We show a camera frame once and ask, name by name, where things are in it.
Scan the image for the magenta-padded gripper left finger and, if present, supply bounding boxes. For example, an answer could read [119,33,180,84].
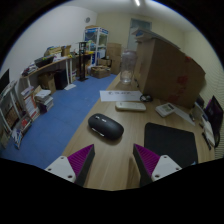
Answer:
[44,143,96,188]

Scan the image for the stacked brown cardboard boxes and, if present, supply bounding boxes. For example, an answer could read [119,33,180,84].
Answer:
[105,42,123,75]

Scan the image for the clear plastic jar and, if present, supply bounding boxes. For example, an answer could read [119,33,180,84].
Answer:
[119,49,138,84]

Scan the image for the white calculator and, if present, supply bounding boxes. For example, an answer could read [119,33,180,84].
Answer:
[155,102,176,118]

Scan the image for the black pen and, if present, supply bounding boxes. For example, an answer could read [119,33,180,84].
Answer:
[201,131,213,151]

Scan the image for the white paper sheet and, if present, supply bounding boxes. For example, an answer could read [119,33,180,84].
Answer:
[99,89,144,103]

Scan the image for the black floor stand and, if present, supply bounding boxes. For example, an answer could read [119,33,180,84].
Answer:
[78,41,90,83]

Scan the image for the white booklet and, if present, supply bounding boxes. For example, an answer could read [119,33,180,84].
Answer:
[200,119,216,148]

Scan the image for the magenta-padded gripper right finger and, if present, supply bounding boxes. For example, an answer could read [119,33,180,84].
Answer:
[132,143,183,188]

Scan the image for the black monitor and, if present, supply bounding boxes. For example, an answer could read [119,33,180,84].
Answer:
[0,68,11,94]

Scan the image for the large brown cardboard box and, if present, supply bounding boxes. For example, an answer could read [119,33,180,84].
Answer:
[134,35,207,109]

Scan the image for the blue and white shelf unit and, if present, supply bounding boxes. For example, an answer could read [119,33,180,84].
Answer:
[83,26,110,67]

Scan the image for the white remote control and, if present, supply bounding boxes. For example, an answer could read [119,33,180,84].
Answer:
[115,101,147,112]

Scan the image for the narrow white paper strip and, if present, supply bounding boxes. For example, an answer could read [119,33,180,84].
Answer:
[173,106,196,126]

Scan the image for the black chair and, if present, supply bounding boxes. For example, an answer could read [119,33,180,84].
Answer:
[203,95,224,148]

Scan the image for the black computer tower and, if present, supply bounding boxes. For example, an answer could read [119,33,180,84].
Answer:
[54,68,69,90]

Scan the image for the stack of books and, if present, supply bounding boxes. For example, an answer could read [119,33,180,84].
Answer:
[34,89,54,114]

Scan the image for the white bookshelf with books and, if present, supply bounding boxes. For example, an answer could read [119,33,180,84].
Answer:
[0,79,36,149]

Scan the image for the black computer mouse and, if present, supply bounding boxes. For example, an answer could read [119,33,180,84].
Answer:
[87,113,125,141]

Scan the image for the black mouse pad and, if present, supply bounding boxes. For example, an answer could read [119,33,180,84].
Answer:
[143,122,199,169]

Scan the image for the open cardboard box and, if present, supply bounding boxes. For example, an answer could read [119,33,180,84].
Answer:
[90,65,112,80]

